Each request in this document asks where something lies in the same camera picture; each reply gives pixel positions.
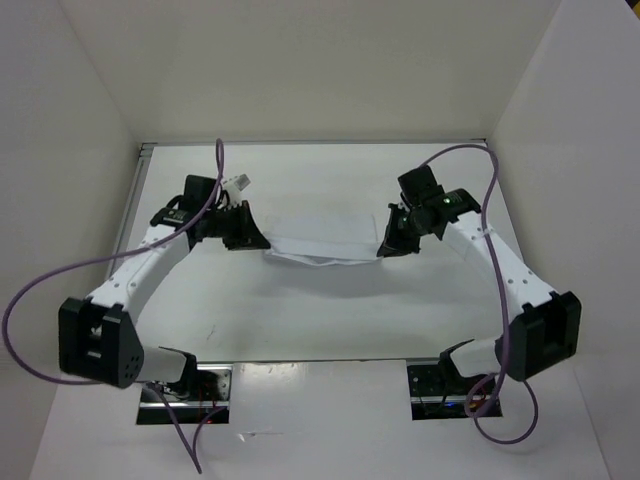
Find metal base plate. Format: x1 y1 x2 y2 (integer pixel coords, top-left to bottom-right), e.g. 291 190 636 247
136 363 234 426
406 362 481 421

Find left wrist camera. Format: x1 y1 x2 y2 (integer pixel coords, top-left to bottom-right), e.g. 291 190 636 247
180 171 251 216

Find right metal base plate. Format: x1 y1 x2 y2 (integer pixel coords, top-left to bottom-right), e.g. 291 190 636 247
406 362 481 421

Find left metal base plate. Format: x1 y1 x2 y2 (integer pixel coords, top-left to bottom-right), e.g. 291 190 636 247
136 363 234 426

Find white skirt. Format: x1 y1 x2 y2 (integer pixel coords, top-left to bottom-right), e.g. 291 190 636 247
264 214 380 267

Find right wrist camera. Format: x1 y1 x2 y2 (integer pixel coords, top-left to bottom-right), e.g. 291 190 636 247
398 165 444 208

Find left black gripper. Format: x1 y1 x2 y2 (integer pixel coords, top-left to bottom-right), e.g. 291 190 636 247
203 200 269 251

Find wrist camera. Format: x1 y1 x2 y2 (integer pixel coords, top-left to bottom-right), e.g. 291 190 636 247
398 165 444 208
180 171 251 216

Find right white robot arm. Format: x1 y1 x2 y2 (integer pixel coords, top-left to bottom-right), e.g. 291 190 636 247
377 189 582 393

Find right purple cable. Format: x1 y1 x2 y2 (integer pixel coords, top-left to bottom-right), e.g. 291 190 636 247
417 143 541 444

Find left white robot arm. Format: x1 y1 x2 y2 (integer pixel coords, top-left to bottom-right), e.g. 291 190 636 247
58 201 271 400

